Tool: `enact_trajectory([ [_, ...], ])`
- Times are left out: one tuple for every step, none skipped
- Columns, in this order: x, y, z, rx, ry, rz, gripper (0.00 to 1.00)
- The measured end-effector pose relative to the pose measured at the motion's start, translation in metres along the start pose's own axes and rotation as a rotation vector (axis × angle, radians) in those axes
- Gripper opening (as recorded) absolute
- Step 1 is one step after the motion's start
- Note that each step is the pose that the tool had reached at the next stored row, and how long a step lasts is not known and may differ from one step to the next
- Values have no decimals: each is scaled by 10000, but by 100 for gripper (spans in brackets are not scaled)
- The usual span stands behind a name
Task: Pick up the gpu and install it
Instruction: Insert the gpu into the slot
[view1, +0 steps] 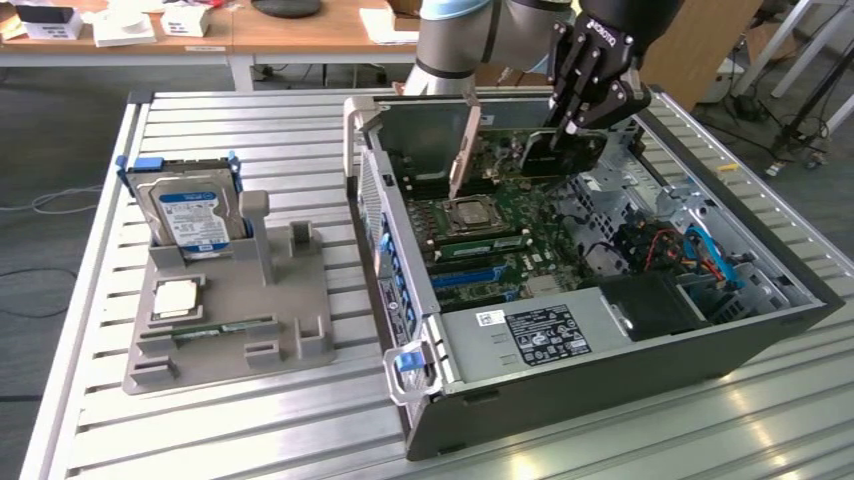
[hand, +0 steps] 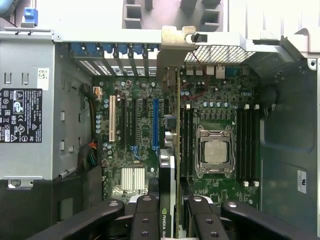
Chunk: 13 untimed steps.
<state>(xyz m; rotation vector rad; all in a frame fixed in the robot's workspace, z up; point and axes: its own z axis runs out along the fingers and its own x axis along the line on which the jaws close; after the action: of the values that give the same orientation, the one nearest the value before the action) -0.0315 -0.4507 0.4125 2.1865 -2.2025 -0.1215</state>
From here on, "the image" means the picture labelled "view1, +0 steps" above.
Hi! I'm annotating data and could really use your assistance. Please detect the white box with black lid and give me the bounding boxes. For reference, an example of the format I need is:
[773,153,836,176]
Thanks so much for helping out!
[12,3,86,41]

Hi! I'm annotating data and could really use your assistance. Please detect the green motherboard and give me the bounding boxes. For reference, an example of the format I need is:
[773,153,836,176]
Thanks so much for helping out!
[393,169,602,314]

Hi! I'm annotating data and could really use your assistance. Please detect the blue disk data wire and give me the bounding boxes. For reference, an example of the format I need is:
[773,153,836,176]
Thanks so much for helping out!
[686,224,746,294]

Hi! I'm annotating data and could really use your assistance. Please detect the black plastic shroud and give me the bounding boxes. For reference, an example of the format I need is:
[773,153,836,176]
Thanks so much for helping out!
[597,274,713,341]

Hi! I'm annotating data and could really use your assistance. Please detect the Nvidia graphics card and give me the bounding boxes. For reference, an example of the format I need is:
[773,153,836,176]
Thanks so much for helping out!
[447,89,613,199]

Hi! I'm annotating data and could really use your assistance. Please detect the white stacked packaging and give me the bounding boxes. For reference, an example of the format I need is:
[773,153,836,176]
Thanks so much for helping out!
[90,7,159,49]

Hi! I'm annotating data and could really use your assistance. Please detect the spare green RAM stick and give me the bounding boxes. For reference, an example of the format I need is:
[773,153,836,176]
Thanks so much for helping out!
[171,322,259,341]

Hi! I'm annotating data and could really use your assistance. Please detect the black round object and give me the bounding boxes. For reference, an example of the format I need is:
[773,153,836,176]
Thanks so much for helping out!
[251,0,326,19]

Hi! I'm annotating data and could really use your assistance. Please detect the spare CPU chip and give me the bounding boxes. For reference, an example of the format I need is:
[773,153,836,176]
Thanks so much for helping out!
[151,279,206,321]

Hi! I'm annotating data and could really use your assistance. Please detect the installed green RAM stick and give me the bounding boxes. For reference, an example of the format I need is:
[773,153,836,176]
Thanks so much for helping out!
[437,234,526,259]

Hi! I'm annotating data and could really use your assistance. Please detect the grey power supply unit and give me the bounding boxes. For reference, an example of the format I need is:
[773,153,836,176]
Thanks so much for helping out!
[437,287,633,384]

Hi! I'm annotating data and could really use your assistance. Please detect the black wheeled stand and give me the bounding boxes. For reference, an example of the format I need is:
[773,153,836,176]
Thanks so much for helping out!
[726,29,854,171]

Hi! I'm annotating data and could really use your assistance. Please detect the white metal table frame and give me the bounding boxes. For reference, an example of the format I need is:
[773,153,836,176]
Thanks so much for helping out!
[730,0,854,131]

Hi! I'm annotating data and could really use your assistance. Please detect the white paper sheets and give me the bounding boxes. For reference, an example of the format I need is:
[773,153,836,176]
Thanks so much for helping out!
[359,7,422,46]

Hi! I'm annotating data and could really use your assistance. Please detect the metal CPU socket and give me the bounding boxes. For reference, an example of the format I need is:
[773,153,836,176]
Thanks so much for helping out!
[443,195,509,236]

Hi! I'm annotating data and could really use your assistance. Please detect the open black PC case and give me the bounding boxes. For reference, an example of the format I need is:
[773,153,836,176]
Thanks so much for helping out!
[343,84,848,461]

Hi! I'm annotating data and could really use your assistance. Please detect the wooden top office desk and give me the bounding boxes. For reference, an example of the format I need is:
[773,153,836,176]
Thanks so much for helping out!
[0,0,234,91]
[230,0,556,91]

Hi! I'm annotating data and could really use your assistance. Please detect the metal disk bay cage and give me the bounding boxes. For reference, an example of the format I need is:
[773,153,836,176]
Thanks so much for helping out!
[573,112,813,326]

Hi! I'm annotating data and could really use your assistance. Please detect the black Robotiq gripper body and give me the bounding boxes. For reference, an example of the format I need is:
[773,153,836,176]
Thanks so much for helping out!
[574,0,682,69]

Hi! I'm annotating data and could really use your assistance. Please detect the small white printed box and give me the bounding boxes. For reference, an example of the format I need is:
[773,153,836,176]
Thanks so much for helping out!
[159,3,215,37]

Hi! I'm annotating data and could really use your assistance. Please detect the red disk power wire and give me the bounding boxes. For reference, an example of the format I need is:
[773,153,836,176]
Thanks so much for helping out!
[650,228,689,251]

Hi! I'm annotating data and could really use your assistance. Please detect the hard disk in blue caddy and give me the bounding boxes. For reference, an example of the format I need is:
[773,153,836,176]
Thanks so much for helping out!
[114,156,243,259]

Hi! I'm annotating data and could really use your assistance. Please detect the white floor cable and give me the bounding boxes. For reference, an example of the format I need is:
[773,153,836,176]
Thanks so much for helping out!
[33,183,109,216]

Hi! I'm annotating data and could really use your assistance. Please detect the wooden cabinet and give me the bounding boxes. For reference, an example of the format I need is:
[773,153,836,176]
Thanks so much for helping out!
[637,0,766,109]

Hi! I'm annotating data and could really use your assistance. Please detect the grey printed parts rack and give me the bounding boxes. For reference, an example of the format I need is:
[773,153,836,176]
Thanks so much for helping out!
[123,189,339,396]

